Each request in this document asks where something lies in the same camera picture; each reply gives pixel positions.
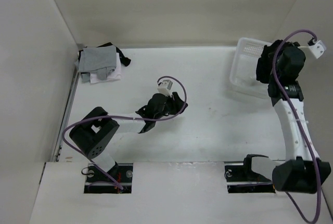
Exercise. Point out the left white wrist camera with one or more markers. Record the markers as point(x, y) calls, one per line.
point(164, 87)

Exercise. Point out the folded grey tank top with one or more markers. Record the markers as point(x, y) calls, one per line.
point(101, 61)

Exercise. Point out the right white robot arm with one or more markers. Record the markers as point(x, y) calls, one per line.
point(303, 166)

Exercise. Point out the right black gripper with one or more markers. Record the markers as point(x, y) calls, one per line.
point(282, 47)

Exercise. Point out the white plastic basket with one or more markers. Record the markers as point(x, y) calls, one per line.
point(243, 71)

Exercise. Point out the folded black tank top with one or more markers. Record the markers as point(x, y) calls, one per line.
point(125, 61)

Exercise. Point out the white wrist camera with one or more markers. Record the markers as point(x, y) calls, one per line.
point(164, 87)
point(316, 50)

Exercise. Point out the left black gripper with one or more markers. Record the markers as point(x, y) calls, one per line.
point(176, 102)

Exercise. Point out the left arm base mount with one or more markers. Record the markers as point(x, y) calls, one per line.
point(97, 183)

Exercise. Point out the black tank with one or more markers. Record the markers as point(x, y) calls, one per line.
point(265, 63)
point(125, 61)

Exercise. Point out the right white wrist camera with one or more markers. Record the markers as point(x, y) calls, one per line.
point(316, 50)

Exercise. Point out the metal table edge rail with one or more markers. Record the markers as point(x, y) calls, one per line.
point(57, 145)

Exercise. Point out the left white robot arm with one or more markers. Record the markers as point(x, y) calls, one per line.
point(94, 133)

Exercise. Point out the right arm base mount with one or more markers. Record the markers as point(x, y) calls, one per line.
point(239, 180)

